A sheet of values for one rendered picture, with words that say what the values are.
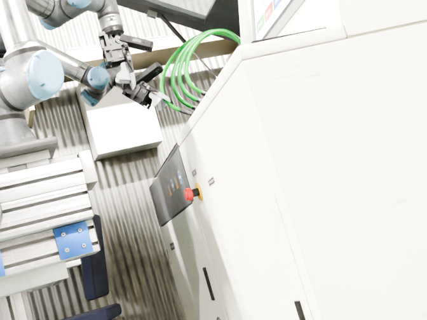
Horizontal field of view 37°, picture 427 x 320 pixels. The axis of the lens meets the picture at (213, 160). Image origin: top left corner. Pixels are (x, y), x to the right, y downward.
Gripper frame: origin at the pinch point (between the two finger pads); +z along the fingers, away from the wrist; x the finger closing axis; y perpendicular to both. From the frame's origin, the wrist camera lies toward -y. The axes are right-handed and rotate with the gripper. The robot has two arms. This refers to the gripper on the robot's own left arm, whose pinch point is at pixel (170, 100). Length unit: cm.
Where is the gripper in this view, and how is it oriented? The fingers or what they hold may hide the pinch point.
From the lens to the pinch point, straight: 237.2
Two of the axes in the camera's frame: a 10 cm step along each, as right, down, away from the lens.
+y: -5.1, 8.6, -0.1
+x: -4.0, -2.5, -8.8
